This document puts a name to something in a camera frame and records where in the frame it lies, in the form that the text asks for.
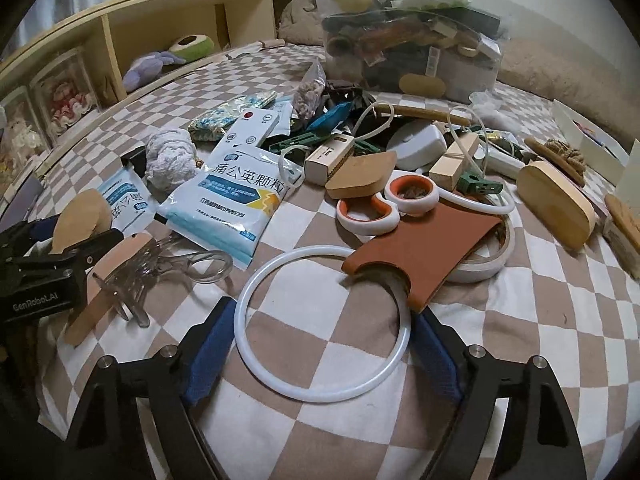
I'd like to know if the orange white scissors handle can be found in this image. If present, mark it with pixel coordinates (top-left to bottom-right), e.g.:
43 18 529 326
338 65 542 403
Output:
336 170 439 236

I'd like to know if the white plastic ring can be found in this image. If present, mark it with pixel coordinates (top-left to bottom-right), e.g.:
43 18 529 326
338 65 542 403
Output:
233 244 414 404

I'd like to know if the small white blue medicine packet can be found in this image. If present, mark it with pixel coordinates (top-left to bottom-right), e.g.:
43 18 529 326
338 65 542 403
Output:
98 167 157 237

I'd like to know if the brown leather card sleeve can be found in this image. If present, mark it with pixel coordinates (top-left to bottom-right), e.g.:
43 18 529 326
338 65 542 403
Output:
342 203 501 313

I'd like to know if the light wooden block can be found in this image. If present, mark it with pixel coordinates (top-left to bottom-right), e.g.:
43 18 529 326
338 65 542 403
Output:
428 132 480 192

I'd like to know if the oval bamboo box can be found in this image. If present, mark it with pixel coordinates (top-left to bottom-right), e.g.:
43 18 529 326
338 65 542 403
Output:
516 160 597 252

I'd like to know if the flat wooden paddle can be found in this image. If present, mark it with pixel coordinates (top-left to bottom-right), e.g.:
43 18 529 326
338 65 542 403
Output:
52 188 153 347

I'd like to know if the long wooden stick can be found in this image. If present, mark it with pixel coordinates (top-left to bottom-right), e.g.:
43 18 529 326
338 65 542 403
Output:
374 102 471 127

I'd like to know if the blue floral patterned pouch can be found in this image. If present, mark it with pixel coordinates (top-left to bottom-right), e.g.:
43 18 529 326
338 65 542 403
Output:
186 91 277 142

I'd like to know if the white double-sided tape roll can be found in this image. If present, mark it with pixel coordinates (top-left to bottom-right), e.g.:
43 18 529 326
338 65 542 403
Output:
446 217 515 284

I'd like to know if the white rounded plastic device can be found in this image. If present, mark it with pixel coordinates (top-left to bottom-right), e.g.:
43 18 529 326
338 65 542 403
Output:
386 119 447 171

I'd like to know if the white tray with pens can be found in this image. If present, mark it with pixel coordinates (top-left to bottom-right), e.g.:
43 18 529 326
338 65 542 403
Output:
551 100 629 183

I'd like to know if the wooden brush with rope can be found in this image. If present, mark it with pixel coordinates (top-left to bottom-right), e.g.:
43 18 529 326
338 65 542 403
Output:
524 136 586 188

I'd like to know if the purple plush toy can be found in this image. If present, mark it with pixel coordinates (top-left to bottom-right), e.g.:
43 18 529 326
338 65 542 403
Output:
122 51 186 93

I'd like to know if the clear plastic storage bin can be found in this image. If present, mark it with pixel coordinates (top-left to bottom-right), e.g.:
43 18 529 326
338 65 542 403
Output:
316 0 503 103

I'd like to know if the white crumpled cloth ball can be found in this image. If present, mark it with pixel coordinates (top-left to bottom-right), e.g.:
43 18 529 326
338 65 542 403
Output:
145 128 198 193

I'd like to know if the small white wooden box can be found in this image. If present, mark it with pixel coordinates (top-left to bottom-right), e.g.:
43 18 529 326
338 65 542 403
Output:
304 133 355 186

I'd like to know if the wooden bed shelf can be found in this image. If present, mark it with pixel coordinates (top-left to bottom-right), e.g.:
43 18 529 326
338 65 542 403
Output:
1 0 292 205

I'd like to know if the green avocado plush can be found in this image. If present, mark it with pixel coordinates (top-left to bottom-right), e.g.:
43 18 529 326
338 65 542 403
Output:
169 34 216 63

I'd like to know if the large white blue medicine packet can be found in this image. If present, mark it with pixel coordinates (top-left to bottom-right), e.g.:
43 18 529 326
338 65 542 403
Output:
156 107 292 271

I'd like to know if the beige long pillow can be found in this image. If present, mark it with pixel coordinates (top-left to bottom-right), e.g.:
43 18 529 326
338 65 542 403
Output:
278 0 640 151

